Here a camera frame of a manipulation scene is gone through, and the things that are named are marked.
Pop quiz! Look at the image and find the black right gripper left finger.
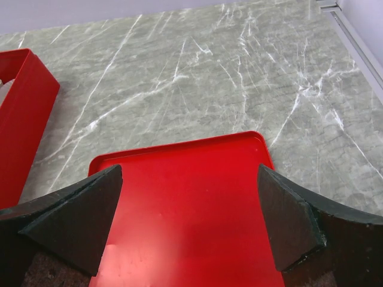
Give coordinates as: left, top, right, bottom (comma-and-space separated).
1, 164, 123, 286

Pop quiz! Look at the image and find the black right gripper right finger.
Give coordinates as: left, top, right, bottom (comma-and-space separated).
257, 164, 382, 286

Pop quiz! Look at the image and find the red box lid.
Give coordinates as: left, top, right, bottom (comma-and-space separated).
89, 131, 284, 286

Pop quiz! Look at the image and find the red cookie box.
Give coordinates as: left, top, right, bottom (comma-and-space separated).
1, 48, 60, 209

